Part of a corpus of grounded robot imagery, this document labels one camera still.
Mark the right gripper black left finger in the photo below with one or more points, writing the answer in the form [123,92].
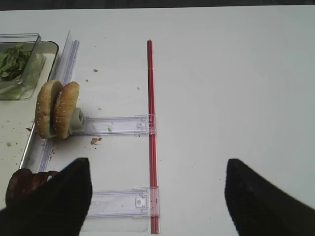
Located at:
[57,208]

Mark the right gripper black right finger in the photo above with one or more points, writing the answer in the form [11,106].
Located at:
[259,208]

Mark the brown meat patty inner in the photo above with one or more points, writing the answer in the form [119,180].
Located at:
[41,178]

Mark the brown meat patty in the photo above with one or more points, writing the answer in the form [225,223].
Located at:
[19,186]
[41,178]

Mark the brown meat patty outer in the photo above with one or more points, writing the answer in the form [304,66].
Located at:
[19,186]

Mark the clear plastic lettuce container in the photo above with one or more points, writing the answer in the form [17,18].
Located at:
[23,87]

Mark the green lettuce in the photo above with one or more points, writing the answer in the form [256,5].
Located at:
[13,61]

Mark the clear pusher track lower right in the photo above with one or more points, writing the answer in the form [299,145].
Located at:
[136,202]

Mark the clear pusher track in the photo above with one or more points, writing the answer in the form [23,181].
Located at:
[136,202]
[132,125]

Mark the white pusher block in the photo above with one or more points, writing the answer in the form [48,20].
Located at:
[77,122]

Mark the white metal tray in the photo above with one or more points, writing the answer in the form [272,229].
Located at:
[17,116]

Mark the sesame bun half inner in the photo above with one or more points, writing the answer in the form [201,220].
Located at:
[63,109]

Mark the sesame bun half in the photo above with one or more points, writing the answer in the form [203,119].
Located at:
[63,109]
[44,108]

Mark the clear pusher track upper right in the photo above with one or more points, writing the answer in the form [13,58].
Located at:
[132,125]

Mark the sesame bun half outer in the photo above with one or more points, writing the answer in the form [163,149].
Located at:
[44,108]

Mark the red rail right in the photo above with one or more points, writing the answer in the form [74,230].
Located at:
[152,141]

